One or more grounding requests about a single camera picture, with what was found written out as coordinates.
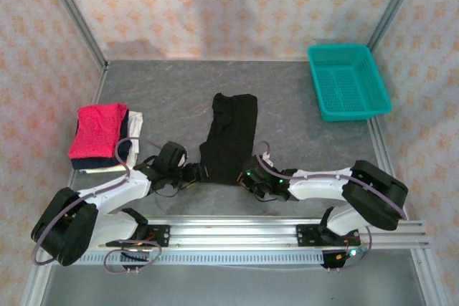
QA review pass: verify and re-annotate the white folded t-shirt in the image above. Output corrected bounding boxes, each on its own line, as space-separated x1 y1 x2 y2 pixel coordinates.
80 110 145 176

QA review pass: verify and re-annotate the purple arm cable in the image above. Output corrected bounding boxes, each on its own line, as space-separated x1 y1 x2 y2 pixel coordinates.
255 140 409 272
32 136 163 274

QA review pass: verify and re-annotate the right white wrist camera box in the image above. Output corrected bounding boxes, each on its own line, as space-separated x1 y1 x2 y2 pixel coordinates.
258 151 276 169

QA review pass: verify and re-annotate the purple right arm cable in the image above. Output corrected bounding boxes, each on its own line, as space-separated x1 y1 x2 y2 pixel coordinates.
255 140 409 272

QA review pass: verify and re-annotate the black cable bracket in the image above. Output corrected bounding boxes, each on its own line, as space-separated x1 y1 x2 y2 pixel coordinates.
120 250 151 272
321 249 355 271

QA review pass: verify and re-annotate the aluminium frame post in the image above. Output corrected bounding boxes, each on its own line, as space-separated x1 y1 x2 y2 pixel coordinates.
37 0 109 70
367 0 427 52

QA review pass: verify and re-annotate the aluminium frame leg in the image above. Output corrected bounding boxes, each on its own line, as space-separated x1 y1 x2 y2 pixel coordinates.
19 248 55 306
410 248 449 306

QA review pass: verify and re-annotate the teal plastic basket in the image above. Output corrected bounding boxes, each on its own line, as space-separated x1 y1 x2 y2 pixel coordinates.
307 44 392 123

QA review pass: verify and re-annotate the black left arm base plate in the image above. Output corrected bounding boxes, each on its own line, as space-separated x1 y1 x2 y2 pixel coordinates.
118 225 171 249

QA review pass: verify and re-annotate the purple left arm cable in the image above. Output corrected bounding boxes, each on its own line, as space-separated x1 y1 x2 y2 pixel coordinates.
32 136 163 274

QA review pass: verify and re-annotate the black printed t-shirt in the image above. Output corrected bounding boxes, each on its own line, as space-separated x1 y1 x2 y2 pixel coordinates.
199 92 258 186

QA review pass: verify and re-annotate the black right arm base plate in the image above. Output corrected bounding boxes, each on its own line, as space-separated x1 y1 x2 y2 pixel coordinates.
295 222 361 249

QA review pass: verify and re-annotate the aluminium mounting rail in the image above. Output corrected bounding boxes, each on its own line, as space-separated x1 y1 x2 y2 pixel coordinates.
80 214 430 249

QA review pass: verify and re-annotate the grey slotted cable duct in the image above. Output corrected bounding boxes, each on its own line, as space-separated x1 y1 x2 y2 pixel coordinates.
80 251 326 266

